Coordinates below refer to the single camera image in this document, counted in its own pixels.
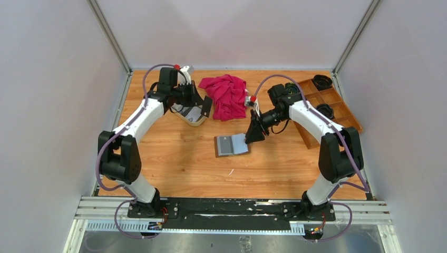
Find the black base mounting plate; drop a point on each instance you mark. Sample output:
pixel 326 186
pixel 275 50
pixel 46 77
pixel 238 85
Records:
pixel 230 214

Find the brown leather card holder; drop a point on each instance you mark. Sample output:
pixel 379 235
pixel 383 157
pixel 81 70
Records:
pixel 238 142

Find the black credit card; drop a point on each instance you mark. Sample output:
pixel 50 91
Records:
pixel 224 145
pixel 206 106

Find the beige card tray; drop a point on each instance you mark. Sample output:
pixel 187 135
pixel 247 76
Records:
pixel 194 124

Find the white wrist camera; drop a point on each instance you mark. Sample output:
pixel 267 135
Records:
pixel 184 74
pixel 251 102

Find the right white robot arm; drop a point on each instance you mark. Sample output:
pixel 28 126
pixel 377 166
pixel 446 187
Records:
pixel 340 152

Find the crumpled pink cloth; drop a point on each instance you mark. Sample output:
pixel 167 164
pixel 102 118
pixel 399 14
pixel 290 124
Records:
pixel 228 93

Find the stack of credit cards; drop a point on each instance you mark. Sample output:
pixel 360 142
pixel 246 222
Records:
pixel 189 113

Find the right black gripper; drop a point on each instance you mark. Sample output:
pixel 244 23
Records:
pixel 254 133

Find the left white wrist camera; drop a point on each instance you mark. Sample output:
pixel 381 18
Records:
pixel 184 74

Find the brown wooden compartment tray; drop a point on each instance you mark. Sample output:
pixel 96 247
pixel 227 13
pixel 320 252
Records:
pixel 322 95

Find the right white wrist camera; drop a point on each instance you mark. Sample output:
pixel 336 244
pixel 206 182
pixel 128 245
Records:
pixel 251 102

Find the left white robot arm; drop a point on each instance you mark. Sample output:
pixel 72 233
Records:
pixel 118 164

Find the aluminium frame rail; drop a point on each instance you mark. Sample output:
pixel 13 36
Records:
pixel 110 213

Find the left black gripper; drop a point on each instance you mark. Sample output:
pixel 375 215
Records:
pixel 194 98

